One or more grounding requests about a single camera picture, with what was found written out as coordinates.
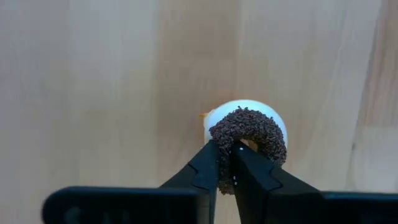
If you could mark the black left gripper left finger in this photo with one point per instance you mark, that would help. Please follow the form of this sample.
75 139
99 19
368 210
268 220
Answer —
202 174

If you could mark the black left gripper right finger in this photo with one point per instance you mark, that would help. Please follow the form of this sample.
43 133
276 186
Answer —
258 186

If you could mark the small chocolate sprinkled white donut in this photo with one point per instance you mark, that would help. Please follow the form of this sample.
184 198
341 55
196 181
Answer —
248 124

